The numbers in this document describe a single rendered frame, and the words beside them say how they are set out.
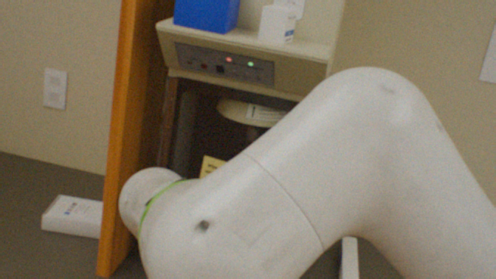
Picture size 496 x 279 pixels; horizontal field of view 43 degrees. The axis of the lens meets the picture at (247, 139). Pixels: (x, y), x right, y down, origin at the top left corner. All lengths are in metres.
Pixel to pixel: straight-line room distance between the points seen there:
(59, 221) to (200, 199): 1.10
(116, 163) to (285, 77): 0.39
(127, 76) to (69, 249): 0.47
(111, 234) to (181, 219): 0.89
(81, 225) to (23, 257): 0.16
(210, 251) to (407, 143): 0.18
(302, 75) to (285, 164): 0.69
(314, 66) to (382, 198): 0.64
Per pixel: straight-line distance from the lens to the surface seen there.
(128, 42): 1.23
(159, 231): 0.51
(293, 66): 1.16
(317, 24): 1.23
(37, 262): 1.48
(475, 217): 0.56
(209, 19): 1.16
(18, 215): 1.67
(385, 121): 0.52
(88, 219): 1.58
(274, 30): 1.16
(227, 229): 0.48
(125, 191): 0.93
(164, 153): 1.35
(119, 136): 1.29
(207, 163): 1.33
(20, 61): 1.97
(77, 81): 1.89
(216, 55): 1.19
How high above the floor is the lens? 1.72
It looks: 19 degrees down
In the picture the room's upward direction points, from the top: 10 degrees clockwise
